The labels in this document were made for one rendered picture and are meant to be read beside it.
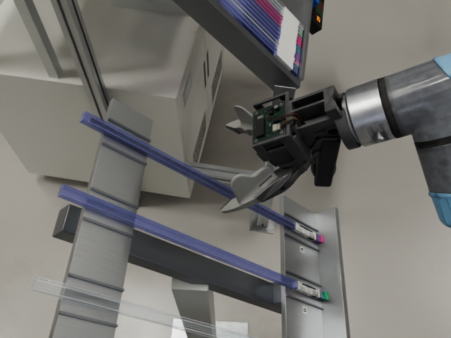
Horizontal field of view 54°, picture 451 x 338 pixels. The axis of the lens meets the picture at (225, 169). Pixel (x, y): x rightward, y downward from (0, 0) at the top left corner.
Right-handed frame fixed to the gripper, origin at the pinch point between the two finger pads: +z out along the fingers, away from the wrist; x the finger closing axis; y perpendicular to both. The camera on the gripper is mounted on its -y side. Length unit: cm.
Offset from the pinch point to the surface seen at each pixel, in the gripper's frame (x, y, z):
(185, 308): 14.0, -17.5, 18.8
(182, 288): 13.9, -8.8, 12.8
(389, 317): -6, -111, 5
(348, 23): -156, -111, 4
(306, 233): 0.5, -24.9, -2.0
